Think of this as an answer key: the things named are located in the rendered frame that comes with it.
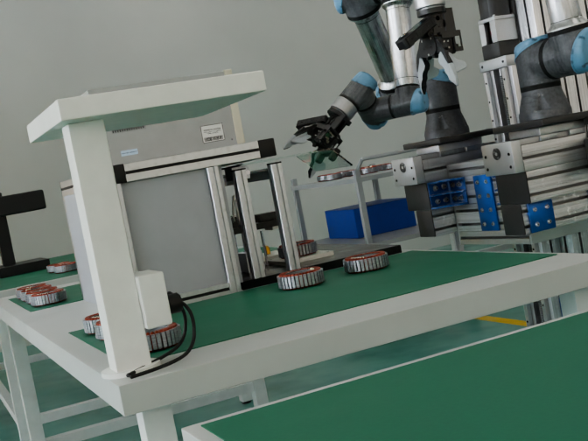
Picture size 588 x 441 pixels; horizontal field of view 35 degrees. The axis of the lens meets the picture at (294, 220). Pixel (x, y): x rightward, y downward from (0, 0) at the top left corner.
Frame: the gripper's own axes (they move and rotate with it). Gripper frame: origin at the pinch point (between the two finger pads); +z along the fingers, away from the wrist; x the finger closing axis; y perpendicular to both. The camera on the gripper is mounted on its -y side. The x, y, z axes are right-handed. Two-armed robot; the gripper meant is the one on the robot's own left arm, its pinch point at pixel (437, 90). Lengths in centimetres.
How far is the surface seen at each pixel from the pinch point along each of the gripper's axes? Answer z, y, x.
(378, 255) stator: 36.9, -23.2, 3.3
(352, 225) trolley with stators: 53, 127, 287
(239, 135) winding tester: 1, -38, 38
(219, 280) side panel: 36, -56, 27
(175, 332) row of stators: 38, -86, -28
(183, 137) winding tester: -1, -54, 39
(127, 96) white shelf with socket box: -4, -93, -48
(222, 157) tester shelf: 6, -49, 26
